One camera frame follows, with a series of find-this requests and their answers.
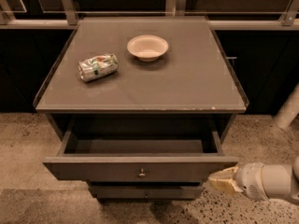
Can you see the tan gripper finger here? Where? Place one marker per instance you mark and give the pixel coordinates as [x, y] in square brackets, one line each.
[227, 186]
[227, 173]

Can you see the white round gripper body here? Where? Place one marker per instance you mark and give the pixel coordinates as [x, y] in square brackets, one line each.
[251, 180]

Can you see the grey top drawer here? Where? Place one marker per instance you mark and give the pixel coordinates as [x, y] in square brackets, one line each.
[139, 150]

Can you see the grey drawer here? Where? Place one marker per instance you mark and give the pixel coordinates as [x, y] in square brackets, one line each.
[139, 150]
[146, 192]

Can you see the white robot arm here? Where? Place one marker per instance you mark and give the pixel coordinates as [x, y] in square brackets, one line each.
[280, 181]

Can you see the grey bottom drawer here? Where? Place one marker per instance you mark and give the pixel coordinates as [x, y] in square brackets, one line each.
[146, 192]

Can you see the dark grey drawer cabinet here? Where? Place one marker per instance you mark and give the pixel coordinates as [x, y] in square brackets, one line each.
[193, 77]

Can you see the white paper bowl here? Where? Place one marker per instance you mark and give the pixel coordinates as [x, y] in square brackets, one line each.
[147, 48]

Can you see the crushed green silver can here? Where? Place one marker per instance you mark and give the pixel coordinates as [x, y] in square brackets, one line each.
[97, 67]

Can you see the metal glass railing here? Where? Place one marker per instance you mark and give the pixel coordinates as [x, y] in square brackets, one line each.
[222, 14]

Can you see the white cylindrical post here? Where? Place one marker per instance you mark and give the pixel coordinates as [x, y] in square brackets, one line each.
[289, 111]

